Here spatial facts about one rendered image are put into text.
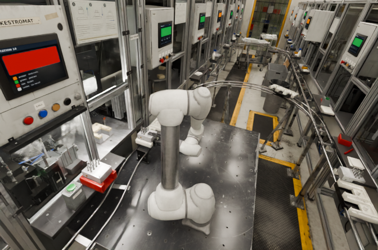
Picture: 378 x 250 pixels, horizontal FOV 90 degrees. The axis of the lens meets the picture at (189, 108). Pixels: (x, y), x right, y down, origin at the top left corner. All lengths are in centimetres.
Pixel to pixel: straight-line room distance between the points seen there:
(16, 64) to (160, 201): 88
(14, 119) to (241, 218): 132
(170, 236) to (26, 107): 100
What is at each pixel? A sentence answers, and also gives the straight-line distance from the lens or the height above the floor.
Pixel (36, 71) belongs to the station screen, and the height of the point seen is 161.
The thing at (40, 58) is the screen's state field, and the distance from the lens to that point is 95.
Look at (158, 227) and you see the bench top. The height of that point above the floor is 68.
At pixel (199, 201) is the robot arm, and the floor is 93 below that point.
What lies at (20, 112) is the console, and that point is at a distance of 98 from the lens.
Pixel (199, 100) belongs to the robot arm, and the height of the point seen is 147.
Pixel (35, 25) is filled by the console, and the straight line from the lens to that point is 96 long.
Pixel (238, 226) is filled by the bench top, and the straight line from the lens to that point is 144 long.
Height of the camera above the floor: 190
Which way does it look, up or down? 31 degrees down
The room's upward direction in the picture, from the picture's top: 5 degrees clockwise
